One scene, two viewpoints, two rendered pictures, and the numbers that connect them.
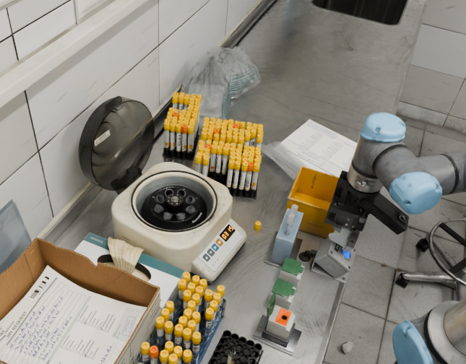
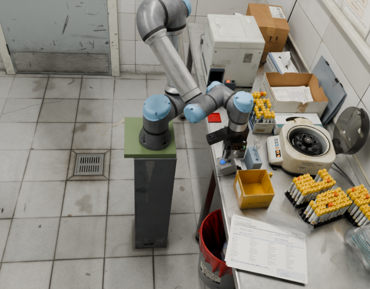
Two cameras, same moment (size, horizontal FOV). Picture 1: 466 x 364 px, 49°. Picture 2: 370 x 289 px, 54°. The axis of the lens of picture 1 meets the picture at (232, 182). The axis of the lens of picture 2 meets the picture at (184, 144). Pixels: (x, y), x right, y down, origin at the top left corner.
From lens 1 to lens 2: 1.91 m
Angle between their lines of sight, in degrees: 87
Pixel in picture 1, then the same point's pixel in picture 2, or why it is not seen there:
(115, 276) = (293, 104)
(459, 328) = not seen: hidden behind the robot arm
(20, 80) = (369, 57)
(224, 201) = (289, 149)
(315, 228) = (244, 180)
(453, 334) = not seen: hidden behind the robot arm
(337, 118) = not seen: outside the picture
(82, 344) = (283, 97)
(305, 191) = (263, 204)
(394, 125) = (240, 95)
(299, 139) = (297, 253)
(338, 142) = (272, 265)
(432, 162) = (217, 91)
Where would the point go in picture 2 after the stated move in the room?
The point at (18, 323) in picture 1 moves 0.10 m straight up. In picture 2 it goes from (306, 96) to (312, 81)
